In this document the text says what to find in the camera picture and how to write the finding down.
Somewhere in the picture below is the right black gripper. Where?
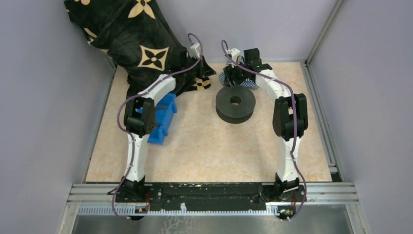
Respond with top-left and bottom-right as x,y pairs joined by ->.
223,59 -> 249,89

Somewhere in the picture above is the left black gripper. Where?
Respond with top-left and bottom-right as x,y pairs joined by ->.
181,54 -> 216,78

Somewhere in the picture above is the black cable spool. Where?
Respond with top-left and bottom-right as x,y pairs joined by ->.
215,85 -> 256,124

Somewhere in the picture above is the blue plastic bin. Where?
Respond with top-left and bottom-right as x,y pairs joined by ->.
148,94 -> 178,145

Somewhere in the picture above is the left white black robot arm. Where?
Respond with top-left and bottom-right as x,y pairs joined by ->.
113,43 -> 204,202

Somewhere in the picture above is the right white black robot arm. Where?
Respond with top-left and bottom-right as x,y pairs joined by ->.
223,48 -> 308,201

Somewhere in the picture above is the blue white striped cloth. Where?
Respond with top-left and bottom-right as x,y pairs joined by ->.
219,71 -> 259,90

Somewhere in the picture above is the black beige floral blanket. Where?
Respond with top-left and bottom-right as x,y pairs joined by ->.
64,0 -> 210,96

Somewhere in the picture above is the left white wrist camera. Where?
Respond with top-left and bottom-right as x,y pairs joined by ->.
188,42 -> 202,59

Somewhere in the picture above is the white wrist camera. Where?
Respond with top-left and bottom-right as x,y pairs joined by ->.
188,42 -> 202,59
227,48 -> 241,63

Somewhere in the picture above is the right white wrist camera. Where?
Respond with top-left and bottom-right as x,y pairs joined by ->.
227,48 -> 241,63

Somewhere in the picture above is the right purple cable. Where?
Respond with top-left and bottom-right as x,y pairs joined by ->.
221,39 -> 308,222

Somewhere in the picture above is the purple cable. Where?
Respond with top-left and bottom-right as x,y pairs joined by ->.
221,39 -> 308,222
111,33 -> 204,222

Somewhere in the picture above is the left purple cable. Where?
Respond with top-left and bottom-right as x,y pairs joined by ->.
111,33 -> 204,222

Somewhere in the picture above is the aluminium frame rail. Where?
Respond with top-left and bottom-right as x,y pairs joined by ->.
67,182 -> 360,205

